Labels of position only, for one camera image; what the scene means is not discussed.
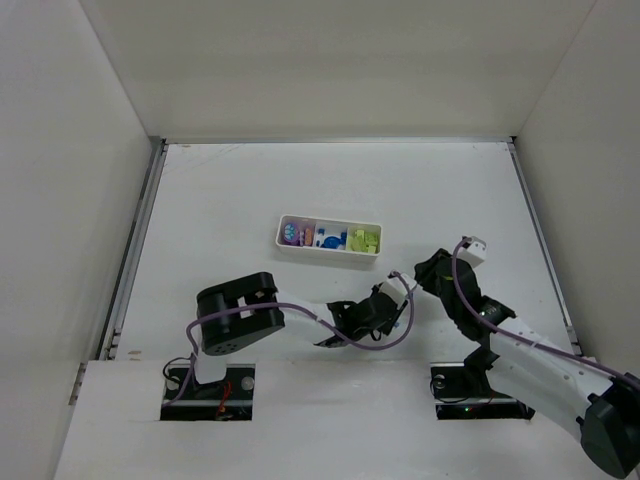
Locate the light green lego slide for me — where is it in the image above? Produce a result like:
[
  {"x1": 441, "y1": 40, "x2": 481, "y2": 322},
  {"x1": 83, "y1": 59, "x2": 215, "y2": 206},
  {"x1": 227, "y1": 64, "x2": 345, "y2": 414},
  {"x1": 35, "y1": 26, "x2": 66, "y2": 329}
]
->
[{"x1": 346, "y1": 228, "x2": 380, "y2": 254}]

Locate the blue lego cluster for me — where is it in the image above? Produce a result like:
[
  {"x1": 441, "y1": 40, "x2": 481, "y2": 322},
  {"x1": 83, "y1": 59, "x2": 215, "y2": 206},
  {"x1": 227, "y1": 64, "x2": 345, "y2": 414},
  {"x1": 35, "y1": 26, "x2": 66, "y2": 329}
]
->
[{"x1": 321, "y1": 236, "x2": 343, "y2": 250}]

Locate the purple flower lego block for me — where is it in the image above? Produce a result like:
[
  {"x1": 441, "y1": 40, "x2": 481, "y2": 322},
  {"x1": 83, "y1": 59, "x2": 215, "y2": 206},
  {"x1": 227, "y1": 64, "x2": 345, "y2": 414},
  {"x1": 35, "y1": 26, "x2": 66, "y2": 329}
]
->
[{"x1": 281, "y1": 222, "x2": 305, "y2": 246}]

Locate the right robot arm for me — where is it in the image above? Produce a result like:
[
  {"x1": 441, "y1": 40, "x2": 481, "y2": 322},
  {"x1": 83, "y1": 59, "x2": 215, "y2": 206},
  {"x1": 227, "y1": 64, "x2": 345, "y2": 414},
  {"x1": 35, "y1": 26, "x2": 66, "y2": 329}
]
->
[{"x1": 414, "y1": 239, "x2": 639, "y2": 479}]

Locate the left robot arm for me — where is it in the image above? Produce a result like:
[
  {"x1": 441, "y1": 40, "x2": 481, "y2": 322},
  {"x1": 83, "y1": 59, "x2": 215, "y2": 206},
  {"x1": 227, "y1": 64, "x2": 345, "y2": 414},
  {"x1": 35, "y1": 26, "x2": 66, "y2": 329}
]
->
[{"x1": 186, "y1": 271, "x2": 417, "y2": 384}]

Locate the white three-compartment tray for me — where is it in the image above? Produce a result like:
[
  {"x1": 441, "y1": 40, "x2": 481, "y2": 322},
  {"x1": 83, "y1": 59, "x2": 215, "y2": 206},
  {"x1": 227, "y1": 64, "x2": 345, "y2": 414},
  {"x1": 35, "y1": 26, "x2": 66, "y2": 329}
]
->
[{"x1": 274, "y1": 214, "x2": 383, "y2": 264}]

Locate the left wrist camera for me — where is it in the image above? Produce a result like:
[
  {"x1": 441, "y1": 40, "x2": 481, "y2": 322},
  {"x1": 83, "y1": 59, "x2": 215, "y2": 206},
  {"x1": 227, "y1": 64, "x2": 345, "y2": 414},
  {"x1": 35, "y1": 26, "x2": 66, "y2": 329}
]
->
[{"x1": 379, "y1": 272, "x2": 417, "y2": 306}]

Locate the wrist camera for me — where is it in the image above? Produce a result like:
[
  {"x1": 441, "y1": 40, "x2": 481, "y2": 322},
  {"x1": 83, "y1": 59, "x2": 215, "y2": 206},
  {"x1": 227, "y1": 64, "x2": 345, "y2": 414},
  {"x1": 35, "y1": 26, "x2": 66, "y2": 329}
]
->
[
  {"x1": 379, "y1": 272, "x2": 417, "y2": 306},
  {"x1": 458, "y1": 236, "x2": 487, "y2": 268}
]

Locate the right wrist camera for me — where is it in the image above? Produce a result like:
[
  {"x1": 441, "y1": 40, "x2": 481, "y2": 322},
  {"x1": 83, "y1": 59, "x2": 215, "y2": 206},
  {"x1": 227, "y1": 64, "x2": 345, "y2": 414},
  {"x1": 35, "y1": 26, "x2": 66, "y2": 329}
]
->
[{"x1": 458, "y1": 236, "x2": 487, "y2": 268}]

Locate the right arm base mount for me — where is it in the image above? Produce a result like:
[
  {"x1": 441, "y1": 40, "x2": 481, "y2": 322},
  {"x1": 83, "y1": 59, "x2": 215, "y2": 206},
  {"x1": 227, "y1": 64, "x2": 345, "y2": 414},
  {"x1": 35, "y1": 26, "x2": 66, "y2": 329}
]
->
[{"x1": 429, "y1": 347, "x2": 535, "y2": 421}]

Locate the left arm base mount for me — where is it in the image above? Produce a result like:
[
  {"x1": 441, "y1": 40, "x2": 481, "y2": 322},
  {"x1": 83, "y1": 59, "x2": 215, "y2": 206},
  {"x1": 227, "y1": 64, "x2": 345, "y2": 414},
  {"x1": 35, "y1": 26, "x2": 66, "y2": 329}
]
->
[{"x1": 160, "y1": 363, "x2": 255, "y2": 422}]

